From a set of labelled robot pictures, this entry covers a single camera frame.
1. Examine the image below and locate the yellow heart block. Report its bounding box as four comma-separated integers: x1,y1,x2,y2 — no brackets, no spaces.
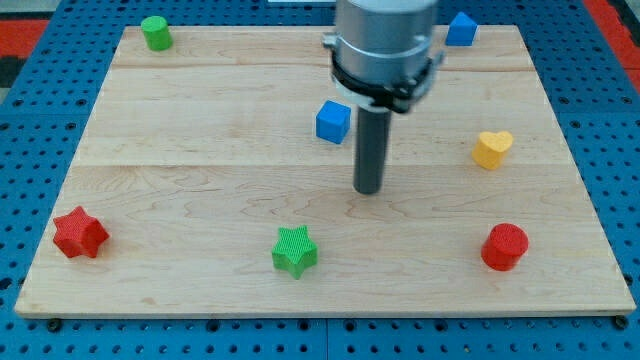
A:
471,131,514,170

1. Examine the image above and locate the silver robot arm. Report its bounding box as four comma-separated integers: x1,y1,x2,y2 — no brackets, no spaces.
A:
323,0,443,114

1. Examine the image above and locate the blue cube block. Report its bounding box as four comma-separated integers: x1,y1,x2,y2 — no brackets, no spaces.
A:
316,100,351,144

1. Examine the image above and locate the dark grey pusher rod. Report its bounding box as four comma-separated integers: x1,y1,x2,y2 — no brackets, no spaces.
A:
353,108,391,195

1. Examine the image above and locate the green star block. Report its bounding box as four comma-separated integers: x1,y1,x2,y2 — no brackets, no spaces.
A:
271,225,318,280

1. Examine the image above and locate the wooden board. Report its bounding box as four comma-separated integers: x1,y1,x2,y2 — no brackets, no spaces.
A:
15,25,636,319

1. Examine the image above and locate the red cylinder block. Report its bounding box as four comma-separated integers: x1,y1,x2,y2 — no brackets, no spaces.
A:
481,223,529,271

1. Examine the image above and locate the blue pentagon block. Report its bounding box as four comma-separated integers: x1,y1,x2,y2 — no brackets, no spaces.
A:
445,12,478,47

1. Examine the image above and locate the green cylinder block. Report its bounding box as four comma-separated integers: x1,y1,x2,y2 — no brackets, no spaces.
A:
140,15,173,51

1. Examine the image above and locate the red star block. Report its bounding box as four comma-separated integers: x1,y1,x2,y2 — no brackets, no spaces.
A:
53,206,110,258

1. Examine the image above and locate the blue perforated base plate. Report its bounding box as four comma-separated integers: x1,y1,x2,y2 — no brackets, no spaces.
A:
1,0,639,359

